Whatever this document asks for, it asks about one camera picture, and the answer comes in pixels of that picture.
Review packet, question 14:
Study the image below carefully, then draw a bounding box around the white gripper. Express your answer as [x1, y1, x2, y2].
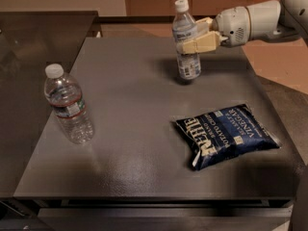
[176, 7, 250, 54]

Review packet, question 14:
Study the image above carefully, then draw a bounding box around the small blue-label plastic bottle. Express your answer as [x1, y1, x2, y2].
[172, 0, 201, 81]

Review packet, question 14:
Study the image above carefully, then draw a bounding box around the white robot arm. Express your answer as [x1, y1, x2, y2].
[176, 0, 308, 54]

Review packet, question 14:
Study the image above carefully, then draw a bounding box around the clear water bottle red label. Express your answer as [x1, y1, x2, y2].
[44, 64, 94, 144]

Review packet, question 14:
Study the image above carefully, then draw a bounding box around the dark blue potato chip bag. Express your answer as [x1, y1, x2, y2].
[175, 104, 281, 170]

